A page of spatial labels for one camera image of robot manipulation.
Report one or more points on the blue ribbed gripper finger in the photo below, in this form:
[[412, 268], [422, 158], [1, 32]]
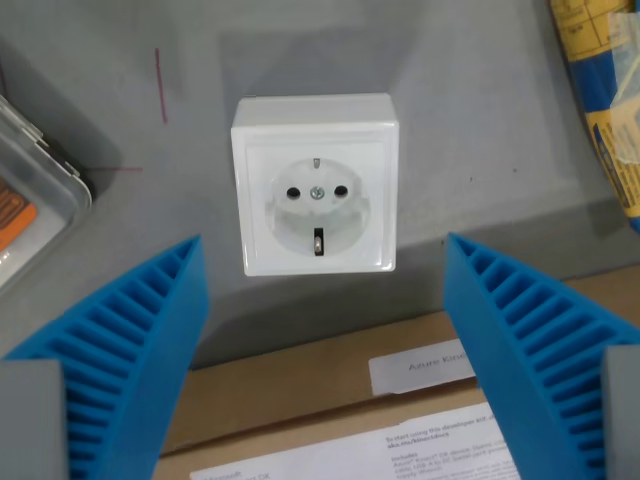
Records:
[[125, 350], [530, 350]]

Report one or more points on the clear plastic screwdriver bit case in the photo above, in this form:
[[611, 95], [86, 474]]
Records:
[[30, 200]]

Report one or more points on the yellow and blue packet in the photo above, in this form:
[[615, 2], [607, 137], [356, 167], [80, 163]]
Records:
[[605, 105]]

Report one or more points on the white wall socket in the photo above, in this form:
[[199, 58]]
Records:
[[315, 190]]

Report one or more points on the brown cardboard Azure Kinect box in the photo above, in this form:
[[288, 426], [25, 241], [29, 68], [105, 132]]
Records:
[[310, 400]]

